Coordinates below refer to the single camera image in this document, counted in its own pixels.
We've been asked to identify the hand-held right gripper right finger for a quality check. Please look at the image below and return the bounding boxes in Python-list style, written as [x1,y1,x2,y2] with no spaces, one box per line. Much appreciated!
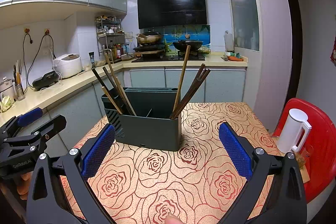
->
[219,122,307,224]

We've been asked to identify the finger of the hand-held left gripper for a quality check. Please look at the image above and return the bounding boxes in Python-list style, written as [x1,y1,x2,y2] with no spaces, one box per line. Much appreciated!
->
[0,108,43,142]
[0,115,67,157]

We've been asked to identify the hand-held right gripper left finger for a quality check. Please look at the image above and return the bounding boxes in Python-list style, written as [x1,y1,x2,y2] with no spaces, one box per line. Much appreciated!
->
[26,123,116,224]

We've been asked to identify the dark grey utensil holder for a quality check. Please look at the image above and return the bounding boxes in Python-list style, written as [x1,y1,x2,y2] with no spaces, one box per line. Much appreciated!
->
[101,87,182,152]

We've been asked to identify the dark wooden chopstick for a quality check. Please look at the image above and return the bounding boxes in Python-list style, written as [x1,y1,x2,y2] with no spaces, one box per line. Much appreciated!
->
[169,63,206,119]
[91,68,126,111]
[181,76,202,109]
[172,69,211,119]
[102,67,135,116]

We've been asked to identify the brown wooden chopstick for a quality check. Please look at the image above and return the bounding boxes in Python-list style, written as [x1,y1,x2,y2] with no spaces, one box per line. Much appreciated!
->
[173,45,191,115]

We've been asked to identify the glass jar of utensils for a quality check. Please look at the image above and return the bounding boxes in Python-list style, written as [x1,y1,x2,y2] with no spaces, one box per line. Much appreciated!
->
[13,59,25,102]

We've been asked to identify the person's left hand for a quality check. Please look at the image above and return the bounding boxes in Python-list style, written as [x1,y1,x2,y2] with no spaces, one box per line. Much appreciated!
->
[16,173,30,201]

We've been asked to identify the person's right hand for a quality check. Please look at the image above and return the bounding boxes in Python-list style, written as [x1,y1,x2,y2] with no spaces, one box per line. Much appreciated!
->
[164,213,183,224]

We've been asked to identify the green cabbage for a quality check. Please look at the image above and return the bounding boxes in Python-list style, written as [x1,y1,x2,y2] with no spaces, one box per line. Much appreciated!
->
[0,96,14,112]

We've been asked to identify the steel canister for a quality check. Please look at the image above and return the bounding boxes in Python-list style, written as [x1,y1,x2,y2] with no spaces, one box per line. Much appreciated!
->
[0,77,15,101]

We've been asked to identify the black electric griddle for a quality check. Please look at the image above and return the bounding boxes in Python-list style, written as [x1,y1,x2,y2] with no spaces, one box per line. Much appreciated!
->
[32,70,63,90]

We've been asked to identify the beige kitchen countertop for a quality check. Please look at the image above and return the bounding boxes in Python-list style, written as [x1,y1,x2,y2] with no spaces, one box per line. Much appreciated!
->
[0,55,248,132]

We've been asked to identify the white rice cooker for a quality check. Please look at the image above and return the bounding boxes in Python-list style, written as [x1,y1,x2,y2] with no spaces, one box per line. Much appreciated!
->
[54,54,82,79]

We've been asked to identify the white electric kettle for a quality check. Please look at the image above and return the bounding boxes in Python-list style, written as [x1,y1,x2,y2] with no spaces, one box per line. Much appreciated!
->
[277,108,312,153]

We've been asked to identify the small glass cup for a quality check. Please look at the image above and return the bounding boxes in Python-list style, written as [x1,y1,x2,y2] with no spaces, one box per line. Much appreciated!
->
[297,147,314,169]

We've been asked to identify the grey base cabinets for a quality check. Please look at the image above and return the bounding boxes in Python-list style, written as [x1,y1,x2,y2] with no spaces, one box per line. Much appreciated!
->
[0,67,247,161]

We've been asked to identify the red plastic stool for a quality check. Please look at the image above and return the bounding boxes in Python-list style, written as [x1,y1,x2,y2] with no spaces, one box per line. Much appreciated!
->
[272,98,336,203]

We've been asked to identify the metal spice rack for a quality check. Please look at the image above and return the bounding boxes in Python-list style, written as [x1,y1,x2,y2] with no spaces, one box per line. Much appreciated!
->
[95,15,126,62]

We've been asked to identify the white plastic bottle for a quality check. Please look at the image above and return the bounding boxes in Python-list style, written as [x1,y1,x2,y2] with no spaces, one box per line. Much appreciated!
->
[224,30,235,52]

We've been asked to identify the black gas hob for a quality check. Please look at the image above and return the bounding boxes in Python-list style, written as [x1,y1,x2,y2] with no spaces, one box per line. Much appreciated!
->
[131,52,206,63]

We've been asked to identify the black wok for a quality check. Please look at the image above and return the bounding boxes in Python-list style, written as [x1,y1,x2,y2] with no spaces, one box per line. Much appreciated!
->
[172,40,205,51]

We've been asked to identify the brass pot with lid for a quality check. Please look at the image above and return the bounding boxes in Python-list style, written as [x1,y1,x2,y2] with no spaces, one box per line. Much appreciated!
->
[136,31,164,45]

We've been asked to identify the blue picture backsplash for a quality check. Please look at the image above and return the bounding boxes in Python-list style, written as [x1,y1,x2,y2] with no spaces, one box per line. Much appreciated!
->
[160,25,211,52]

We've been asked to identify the red hanging pouch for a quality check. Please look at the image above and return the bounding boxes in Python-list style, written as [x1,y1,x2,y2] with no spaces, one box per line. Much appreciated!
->
[329,35,336,67]

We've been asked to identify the frosted glass window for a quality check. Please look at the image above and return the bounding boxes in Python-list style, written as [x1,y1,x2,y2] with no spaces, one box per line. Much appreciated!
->
[224,0,260,52]

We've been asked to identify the black range hood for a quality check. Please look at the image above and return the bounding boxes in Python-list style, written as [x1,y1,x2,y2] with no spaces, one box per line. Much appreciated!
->
[137,0,208,30]

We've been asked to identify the black power cord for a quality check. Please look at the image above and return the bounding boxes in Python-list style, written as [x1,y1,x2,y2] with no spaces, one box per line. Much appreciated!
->
[28,30,56,75]
[22,28,34,75]

